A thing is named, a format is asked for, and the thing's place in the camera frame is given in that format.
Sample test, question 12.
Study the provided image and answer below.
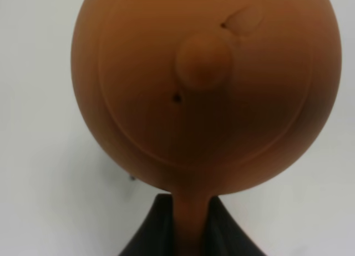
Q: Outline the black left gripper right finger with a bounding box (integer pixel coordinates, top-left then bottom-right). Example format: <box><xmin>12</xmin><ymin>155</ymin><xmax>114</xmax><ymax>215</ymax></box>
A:
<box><xmin>204</xmin><ymin>197</ymin><xmax>265</xmax><ymax>256</ymax></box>

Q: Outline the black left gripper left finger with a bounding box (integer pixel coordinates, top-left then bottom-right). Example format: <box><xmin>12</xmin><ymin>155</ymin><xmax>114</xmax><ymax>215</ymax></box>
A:
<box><xmin>119</xmin><ymin>194</ymin><xmax>176</xmax><ymax>256</ymax></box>

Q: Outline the brown clay teapot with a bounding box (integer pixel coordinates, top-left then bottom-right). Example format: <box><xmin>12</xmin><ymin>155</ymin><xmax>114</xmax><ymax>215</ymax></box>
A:
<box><xmin>71</xmin><ymin>0</ymin><xmax>342</xmax><ymax>255</ymax></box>

